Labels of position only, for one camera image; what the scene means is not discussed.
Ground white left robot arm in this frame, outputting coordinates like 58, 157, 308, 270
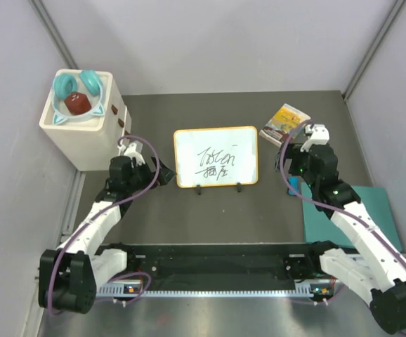
38, 154, 175, 315

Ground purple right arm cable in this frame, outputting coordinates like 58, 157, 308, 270
280, 121, 406, 308

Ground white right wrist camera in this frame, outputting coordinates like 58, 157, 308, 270
300, 124, 330, 152

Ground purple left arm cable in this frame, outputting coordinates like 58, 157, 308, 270
46, 135, 162, 316

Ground teal foam pad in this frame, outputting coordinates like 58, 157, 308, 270
300, 183, 404, 253

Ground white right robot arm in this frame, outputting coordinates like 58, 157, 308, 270
277, 142, 406, 334

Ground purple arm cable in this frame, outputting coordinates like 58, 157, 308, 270
46, 135, 162, 316
280, 121, 406, 308

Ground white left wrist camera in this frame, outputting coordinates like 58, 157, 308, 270
118, 140, 145, 166

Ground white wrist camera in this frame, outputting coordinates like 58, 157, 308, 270
300, 124, 330, 152
118, 140, 145, 166

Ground blue whiteboard eraser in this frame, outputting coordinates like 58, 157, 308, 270
287, 176, 300, 196

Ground dark red box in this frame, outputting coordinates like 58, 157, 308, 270
64, 91, 91, 116

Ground grey slotted cable duct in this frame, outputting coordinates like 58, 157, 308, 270
96, 283, 315, 298

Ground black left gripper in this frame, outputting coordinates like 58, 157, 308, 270
126, 154, 176, 193

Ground white drawer cabinet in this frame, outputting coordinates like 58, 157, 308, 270
39, 69, 132, 171

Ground yellow picture book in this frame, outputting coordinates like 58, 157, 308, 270
259, 104, 310, 147

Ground yellow framed whiteboard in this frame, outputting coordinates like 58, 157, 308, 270
173, 126, 259, 188

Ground teal cat-ear headphones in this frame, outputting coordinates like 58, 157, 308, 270
51, 70, 105, 125

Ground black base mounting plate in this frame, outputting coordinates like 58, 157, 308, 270
97, 241, 335, 292

